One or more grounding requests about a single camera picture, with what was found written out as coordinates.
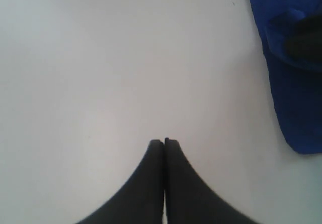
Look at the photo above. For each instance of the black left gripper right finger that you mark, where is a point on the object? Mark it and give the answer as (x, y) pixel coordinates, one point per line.
(188, 198)

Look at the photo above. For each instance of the blue microfibre towel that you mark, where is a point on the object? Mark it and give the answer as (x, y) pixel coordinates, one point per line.
(295, 83)

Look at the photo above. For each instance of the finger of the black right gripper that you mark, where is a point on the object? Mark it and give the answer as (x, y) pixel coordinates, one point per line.
(305, 43)

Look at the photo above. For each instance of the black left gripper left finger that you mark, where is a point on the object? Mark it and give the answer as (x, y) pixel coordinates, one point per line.
(141, 198)

